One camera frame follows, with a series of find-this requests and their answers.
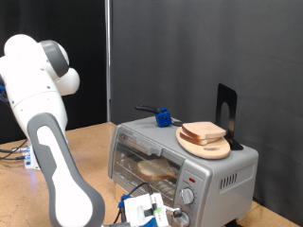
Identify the round wooden plate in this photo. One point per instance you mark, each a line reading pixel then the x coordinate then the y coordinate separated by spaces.
pixel 205 152

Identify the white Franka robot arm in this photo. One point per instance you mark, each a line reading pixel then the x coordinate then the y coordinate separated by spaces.
pixel 63 176

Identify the black spatula with blue block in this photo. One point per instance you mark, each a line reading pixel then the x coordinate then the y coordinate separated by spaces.
pixel 163 118

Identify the silver oven knob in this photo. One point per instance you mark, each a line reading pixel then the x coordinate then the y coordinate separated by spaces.
pixel 184 220
pixel 187 196

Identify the vertical metal pole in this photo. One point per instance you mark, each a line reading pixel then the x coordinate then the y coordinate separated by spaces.
pixel 108 47

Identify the black metal bookend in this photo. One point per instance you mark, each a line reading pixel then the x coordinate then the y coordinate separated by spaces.
pixel 233 104

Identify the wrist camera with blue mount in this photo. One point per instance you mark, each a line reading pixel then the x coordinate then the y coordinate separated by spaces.
pixel 159 208

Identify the white bread slice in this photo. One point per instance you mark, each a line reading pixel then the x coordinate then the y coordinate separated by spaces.
pixel 156 168
pixel 203 129
pixel 195 141

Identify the silver toaster oven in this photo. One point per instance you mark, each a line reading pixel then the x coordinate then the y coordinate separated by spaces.
pixel 227 195

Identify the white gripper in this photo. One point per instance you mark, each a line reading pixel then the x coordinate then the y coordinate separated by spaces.
pixel 137 208

